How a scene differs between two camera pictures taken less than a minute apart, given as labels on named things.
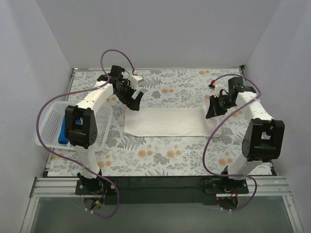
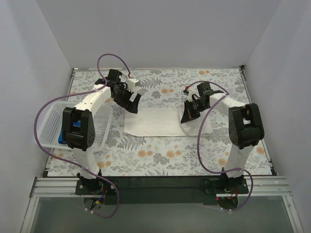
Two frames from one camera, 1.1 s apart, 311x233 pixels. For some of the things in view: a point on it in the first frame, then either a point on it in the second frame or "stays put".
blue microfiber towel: x=62 y=139 stays put
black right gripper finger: x=216 y=110 → x=188 y=115
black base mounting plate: x=161 y=191 stays put
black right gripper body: x=217 y=105 → x=192 y=109
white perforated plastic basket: x=49 y=122 stays put
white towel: x=192 y=122 stays put
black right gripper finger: x=214 y=102 → x=187 y=108
